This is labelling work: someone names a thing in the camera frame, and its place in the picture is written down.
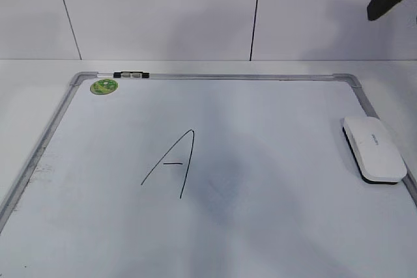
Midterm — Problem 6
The white board with grey frame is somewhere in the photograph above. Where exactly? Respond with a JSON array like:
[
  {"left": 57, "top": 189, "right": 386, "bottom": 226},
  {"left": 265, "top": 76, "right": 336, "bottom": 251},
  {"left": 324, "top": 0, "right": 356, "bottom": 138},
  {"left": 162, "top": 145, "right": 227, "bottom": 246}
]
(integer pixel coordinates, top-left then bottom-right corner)
[{"left": 1, "top": 72, "right": 416, "bottom": 277}]

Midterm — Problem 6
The white board eraser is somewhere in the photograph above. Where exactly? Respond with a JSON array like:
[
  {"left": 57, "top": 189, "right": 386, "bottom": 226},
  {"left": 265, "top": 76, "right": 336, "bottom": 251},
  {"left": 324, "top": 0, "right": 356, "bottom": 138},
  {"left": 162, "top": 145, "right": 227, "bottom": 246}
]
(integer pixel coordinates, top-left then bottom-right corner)
[{"left": 343, "top": 116, "right": 407, "bottom": 184}]

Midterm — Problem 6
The black and clear board clip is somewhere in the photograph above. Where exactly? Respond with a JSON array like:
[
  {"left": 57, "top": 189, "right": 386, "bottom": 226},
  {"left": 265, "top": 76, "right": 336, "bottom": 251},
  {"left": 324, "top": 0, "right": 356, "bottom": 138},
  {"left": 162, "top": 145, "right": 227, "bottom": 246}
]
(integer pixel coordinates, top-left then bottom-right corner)
[{"left": 113, "top": 71, "right": 150, "bottom": 79}]

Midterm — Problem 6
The green round magnet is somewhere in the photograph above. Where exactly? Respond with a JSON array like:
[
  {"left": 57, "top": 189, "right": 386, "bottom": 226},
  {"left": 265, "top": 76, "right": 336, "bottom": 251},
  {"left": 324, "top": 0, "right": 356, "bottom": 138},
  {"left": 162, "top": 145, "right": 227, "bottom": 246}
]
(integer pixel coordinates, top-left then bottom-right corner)
[{"left": 90, "top": 79, "right": 119, "bottom": 95}]

